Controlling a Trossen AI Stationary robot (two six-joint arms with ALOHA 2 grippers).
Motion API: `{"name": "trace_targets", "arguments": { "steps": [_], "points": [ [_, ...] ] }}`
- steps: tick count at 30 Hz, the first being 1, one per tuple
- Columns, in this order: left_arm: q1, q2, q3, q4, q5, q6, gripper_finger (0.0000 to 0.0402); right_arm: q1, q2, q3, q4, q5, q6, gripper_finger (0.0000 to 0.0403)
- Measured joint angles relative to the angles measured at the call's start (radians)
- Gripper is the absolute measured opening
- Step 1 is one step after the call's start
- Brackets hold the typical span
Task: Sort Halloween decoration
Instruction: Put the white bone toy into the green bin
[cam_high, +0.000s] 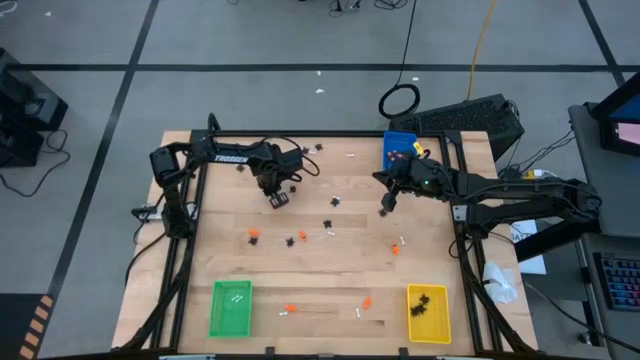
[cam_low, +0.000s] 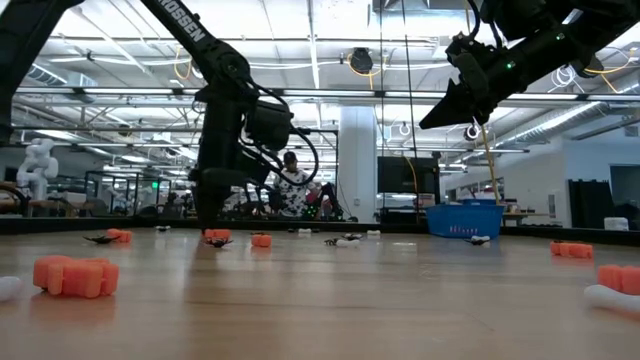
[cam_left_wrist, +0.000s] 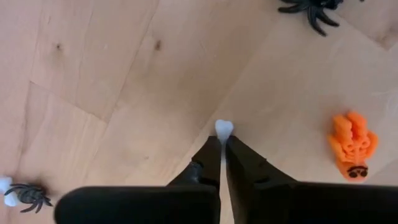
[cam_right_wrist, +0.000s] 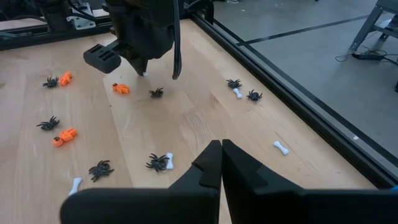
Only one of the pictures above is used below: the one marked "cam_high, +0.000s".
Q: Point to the blue plastic basket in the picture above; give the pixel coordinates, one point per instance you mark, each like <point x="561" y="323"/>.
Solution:
<point x="395" y="142"/>

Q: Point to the black equipment case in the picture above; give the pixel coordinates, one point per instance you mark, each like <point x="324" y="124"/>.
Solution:
<point x="25" y="107"/>

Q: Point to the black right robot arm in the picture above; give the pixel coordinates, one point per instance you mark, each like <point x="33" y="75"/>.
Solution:
<point x="525" y="192"/>

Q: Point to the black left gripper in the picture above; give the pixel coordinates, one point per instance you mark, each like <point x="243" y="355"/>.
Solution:
<point x="275" y="172"/>

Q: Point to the black orange striped ramp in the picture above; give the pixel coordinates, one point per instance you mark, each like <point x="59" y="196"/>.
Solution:
<point x="35" y="325"/>

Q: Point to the green plastic basket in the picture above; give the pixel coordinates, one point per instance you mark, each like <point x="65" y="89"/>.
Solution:
<point x="231" y="320"/>

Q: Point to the black metal bar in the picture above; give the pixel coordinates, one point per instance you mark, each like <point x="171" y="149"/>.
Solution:
<point x="550" y="240"/>

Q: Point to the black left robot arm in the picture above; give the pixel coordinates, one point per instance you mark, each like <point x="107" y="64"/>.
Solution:
<point x="230" y="157"/>

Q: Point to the grey desk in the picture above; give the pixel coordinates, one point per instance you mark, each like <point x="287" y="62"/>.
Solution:
<point x="595" y="150"/>

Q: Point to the white paper sheet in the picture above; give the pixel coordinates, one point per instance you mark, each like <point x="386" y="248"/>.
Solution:
<point x="534" y="265"/>

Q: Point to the black backlit keyboard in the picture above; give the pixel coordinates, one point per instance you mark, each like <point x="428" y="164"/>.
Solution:
<point x="620" y="280"/>

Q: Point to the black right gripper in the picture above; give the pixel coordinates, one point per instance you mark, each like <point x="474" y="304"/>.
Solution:
<point x="415" y="177"/>

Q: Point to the white crumpled plastic bag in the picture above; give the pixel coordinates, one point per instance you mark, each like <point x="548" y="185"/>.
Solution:
<point x="499" y="282"/>

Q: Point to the black computer tower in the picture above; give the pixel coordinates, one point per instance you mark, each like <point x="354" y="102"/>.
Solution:
<point x="462" y="120"/>

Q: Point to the yellow plastic basket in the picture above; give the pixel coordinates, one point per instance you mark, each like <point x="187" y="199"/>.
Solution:
<point x="437" y="325"/>

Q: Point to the black computer monitor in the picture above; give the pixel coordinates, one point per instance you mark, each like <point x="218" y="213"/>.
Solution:
<point x="622" y="117"/>

